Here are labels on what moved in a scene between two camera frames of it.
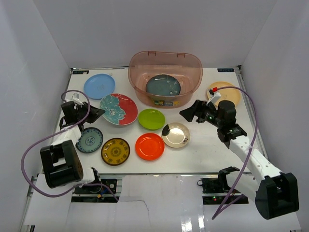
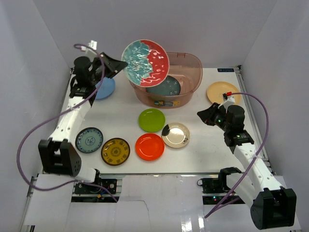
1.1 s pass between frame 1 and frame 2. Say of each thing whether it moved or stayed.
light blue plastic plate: stayed
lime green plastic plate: stayed
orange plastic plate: stayed
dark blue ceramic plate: stayed
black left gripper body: moved
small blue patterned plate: stayed
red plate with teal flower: moved
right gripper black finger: moved
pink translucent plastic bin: stayed
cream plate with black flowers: stayed
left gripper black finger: moved
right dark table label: stayed
